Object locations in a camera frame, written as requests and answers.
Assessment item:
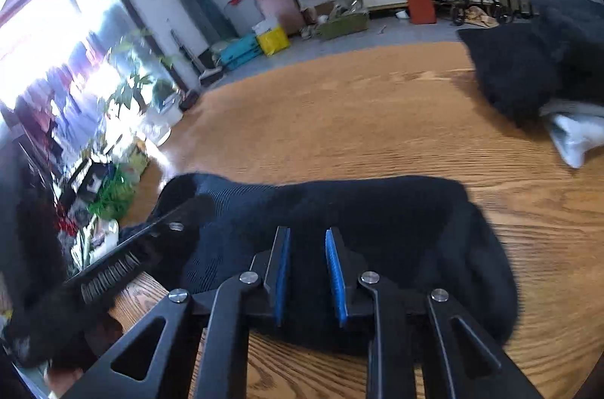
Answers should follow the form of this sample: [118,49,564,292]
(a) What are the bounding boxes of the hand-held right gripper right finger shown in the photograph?
[325,227,544,399]

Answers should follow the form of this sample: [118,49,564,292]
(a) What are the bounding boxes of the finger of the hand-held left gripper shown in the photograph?
[119,196,214,251]

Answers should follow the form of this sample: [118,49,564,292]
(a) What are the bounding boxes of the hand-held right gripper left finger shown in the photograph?
[60,226,292,399]

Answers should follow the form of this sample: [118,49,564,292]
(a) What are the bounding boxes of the dark white-striped knit sweater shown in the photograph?
[120,173,518,356]

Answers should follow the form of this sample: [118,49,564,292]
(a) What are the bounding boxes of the person's left forearm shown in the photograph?
[7,283,117,370]

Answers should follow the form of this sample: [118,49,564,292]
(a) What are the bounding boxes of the pile of dark clothes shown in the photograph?
[457,0,604,129]

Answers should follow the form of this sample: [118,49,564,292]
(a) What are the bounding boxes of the person's left hand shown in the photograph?
[45,318,124,388]

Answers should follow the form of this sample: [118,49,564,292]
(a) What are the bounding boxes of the white paper napkin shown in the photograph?
[84,219,120,264]

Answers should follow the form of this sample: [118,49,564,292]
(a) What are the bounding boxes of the red berry branches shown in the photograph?
[51,200,82,240]

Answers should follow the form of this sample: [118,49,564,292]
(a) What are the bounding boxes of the black open box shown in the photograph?
[71,158,115,202]

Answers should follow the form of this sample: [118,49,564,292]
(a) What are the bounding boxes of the white plant pot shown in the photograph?
[140,92,183,146]

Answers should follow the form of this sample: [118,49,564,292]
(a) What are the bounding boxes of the green leafy potted plant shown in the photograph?
[82,28,186,154]

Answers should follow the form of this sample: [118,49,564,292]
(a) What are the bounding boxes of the white floor mop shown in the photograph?
[171,29,223,87]

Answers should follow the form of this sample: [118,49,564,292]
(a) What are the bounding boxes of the teal flat boxes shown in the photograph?
[218,35,263,68]

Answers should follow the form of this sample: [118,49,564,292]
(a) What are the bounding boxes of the yellow shopping bag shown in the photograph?
[252,19,291,57]

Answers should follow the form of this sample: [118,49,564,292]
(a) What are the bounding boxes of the sliding glass door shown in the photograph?
[0,0,163,136]

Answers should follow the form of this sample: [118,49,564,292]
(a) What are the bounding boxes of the pink suitcase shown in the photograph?
[252,0,306,36]

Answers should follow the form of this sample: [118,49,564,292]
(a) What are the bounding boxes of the green cardboard box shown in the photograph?
[318,12,370,42]

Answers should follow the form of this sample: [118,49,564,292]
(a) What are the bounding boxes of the white cloth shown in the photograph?
[538,99,604,169]

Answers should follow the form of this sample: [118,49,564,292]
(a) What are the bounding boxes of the orange paper bag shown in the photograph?
[407,0,438,26]

